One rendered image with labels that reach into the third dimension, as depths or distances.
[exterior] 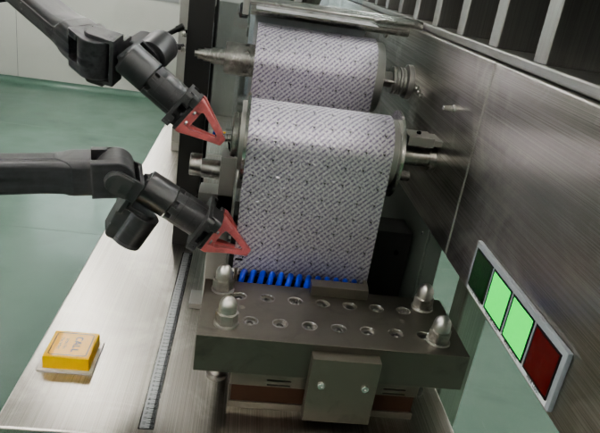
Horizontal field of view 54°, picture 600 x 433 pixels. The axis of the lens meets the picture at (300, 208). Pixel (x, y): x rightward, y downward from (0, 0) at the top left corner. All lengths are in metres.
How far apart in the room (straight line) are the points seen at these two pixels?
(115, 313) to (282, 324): 0.36
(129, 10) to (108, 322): 5.66
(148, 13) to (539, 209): 6.05
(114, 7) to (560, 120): 6.13
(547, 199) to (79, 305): 0.82
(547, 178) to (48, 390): 0.74
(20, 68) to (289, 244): 6.15
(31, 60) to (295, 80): 5.90
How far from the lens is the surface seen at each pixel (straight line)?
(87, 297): 1.18
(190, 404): 0.94
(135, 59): 0.99
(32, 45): 6.92
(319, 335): 0.89
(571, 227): 0.65
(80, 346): 1.02
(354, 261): 1.03
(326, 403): 0.91
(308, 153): 0.95
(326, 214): 0.98
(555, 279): 0.67
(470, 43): 0.99
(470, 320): 1.32
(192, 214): 0.96
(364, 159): 0.96
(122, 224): 0.98
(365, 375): 0.88
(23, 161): 0.95
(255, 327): 0.88
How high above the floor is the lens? 1.52
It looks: 22 degrees down
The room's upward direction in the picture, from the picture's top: 9 degrees clockwise
